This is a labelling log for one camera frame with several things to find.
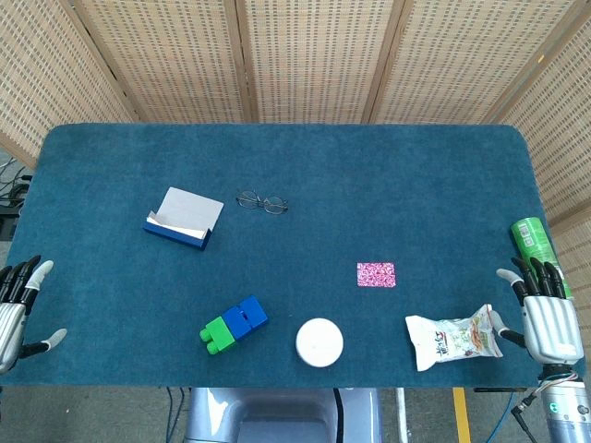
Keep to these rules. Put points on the blue white box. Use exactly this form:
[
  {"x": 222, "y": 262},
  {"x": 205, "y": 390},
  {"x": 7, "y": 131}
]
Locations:
[{"x": 184, "y": 212}]

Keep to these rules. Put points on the thin black frame glasses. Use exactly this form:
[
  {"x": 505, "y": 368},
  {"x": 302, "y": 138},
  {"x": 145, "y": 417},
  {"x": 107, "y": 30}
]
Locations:
[{"x": 249, "y": 199}]

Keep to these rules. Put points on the green toy brick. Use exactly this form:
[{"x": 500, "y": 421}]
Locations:
[{"x": 221, "y": 334}]

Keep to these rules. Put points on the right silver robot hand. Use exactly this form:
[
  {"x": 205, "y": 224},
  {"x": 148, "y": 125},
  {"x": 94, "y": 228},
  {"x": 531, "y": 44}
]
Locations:
[{"x": 549, "y": 327}]

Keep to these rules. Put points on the green cylindrical can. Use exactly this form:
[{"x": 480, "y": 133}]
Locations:
[{"x": 531, "y": 240}]

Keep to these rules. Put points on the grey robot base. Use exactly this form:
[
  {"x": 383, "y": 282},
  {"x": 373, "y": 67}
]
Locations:
[{"x": 277, "y": 415}]

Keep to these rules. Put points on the white table leg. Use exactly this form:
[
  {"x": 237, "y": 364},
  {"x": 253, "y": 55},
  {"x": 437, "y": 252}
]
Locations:
[{"x": 401, "y": 410}]

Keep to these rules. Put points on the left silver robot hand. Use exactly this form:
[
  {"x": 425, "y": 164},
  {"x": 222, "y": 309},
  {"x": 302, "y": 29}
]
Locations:
[{"x": 11, "y": 323}]

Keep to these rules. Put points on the clear plastic binder clip jar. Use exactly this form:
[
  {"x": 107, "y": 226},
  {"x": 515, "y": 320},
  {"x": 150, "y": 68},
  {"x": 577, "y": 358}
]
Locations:
[{"x": 319, "y": 341}]

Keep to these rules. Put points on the black power strip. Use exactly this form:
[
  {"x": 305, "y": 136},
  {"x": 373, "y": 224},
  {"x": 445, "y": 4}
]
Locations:
[{"x": 7, "y": 226}]

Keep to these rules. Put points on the blue felt table cover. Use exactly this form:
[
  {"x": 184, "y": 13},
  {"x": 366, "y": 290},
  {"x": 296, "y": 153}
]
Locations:
[{"x": 323, "y": 161}]

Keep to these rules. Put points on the blue toy brick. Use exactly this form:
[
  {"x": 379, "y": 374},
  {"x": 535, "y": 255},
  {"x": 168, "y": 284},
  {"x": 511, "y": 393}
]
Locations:
[
  {"x": 254, "y": 311},
  {"x": 235, "y": 323}
]

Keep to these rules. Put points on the white snack bag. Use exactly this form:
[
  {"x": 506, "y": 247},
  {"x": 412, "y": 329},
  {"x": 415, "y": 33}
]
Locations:
[{"x": 443, "y": 343}]

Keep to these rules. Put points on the black flat bar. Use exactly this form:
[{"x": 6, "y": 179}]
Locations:
[{"x": 494, "y": 390}]

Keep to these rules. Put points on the pink patterned card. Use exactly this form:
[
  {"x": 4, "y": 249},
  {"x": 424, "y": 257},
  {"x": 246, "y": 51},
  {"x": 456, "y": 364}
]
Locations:
[{"x": 376, "y": 275}]

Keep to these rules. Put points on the woven folding screen panel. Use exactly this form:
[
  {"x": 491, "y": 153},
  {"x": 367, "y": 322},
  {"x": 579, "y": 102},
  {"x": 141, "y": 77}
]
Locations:
[
  {"x": 461, "y": 60},
  {"x": 175, "y": 60},
  {"x": 46, "y": 69},
  {"x": 318, "y": 60},
  {"x": 563, "y": 138}
]

